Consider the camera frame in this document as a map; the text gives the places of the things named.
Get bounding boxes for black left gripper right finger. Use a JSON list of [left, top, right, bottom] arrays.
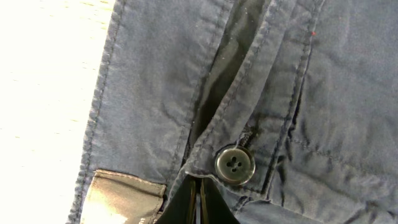
[[200, 178, 239, 224]]

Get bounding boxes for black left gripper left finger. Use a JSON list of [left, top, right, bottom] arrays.
[[155, 176, 197, 224]]

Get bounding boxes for blue denim shorts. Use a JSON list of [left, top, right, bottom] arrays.
[[68, 0, 397, 223]]

